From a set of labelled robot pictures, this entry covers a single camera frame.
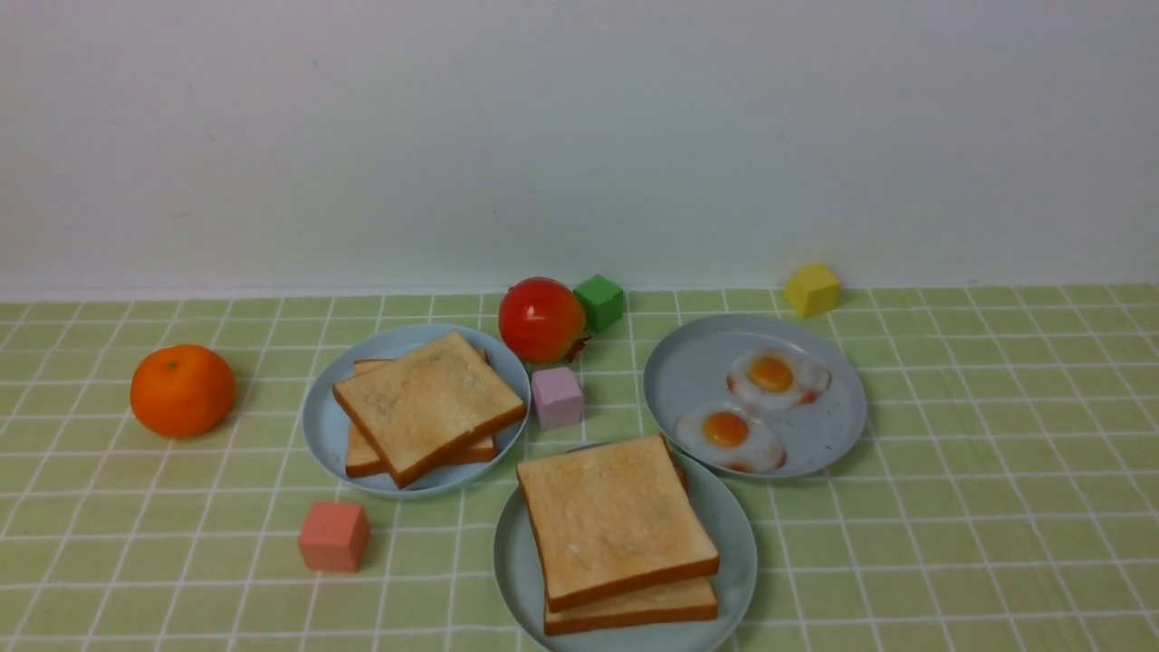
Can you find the toast slice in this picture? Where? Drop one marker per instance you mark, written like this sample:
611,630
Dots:
686,600
613,519
429,405
361,460

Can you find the green cube block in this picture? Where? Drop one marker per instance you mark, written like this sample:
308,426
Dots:
603,302

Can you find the red pomegranate fruit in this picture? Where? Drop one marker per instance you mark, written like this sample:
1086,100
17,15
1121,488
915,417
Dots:
542,322

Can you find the pink-lilac cube block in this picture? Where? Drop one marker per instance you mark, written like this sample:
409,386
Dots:
557,398

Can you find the front fried egg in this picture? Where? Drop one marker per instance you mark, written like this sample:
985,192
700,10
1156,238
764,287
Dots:
726,436

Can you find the fried egg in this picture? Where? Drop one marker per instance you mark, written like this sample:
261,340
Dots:
771,381
726,436

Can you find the grey-blue egg plate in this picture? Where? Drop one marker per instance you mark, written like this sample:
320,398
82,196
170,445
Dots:
689,368

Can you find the rear fried egg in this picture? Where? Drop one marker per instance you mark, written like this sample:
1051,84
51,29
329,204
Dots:
771,381

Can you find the yellow cube block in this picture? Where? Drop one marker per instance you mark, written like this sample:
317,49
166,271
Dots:
812,290

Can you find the teal empty plate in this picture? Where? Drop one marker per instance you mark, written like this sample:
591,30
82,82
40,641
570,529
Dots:
518,577

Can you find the light blue bread plate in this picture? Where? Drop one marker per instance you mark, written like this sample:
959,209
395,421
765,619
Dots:
327,426

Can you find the salmon red cube block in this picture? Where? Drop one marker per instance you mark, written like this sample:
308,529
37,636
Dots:
334,537

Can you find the orange mandarin fruit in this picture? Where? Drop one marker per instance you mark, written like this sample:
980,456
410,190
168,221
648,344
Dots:
182,391

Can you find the green checkered tablecloth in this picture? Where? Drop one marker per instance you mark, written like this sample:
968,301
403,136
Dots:
1002,498

